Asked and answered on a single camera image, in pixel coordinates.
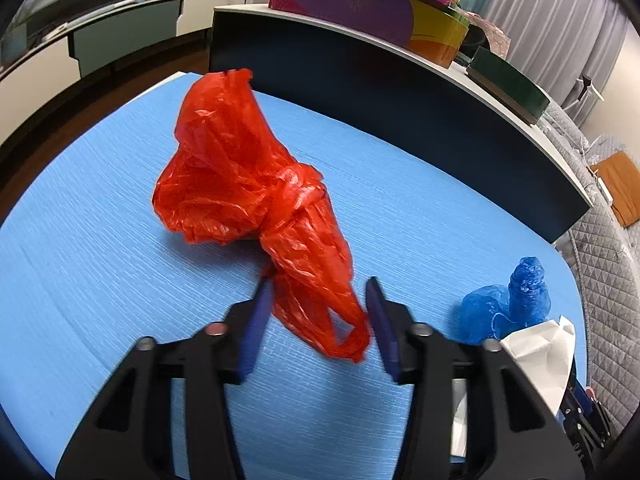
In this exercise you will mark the pink patterned bag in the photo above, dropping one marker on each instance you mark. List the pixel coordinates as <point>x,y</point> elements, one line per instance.
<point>483,33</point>

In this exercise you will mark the grey quilted sofa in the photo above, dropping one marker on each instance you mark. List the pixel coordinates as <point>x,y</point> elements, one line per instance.
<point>604,258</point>

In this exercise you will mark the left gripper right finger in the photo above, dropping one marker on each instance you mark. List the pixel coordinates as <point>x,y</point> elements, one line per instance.
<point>473,413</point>

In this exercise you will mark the orange cushion near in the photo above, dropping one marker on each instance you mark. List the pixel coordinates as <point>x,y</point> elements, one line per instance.
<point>622,179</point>

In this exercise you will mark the colourful gift box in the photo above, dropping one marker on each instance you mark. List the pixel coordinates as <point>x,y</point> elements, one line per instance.
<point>433,29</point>

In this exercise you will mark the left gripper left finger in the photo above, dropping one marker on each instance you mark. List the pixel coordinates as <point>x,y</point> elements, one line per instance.
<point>126,432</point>

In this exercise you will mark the white navy side table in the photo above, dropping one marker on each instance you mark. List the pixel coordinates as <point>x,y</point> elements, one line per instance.
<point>436,114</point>

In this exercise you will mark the grey curtain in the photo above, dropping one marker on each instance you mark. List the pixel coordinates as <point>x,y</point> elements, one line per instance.
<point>554,42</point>

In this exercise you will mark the red plastic bag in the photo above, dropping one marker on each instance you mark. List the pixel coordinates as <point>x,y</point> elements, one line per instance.
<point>232,179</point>

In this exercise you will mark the tv cabinet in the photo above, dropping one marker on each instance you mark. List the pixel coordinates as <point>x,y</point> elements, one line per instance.
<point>78,48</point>

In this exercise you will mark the blue shoe cover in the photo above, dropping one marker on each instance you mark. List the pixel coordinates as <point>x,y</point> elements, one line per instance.
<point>495,311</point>

